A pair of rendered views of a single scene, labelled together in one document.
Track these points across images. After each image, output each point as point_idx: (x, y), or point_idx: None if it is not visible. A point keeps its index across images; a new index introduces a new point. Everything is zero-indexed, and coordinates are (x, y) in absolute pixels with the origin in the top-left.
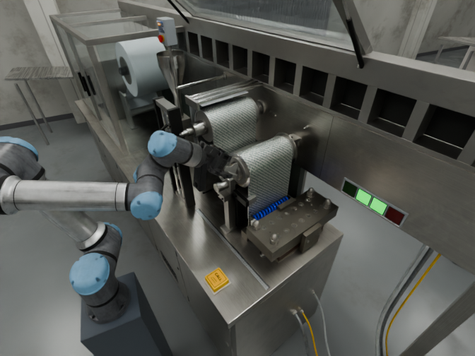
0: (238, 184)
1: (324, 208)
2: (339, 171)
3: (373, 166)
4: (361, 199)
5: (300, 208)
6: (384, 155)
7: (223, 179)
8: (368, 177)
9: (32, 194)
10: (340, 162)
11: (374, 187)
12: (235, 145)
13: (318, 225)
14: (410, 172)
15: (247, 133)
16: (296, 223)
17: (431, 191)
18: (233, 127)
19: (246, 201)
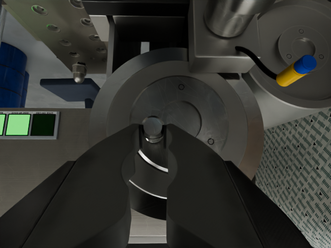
0: (173, 52)
1: (76, 64)
2: (69, 143)
3: (14, 183)
4: (20, 119)
5: (91, 45)
6: (2, 208)
7: (254, 35)
8: (18, 160)
9: None
10: (70, 159)
11: (7, 149)
12: (292, 131)
13: (36, 37)
14: None
15: (267, 159)
16: (45, 16)
17: None
18: (302, 201)
19: (84, 4)
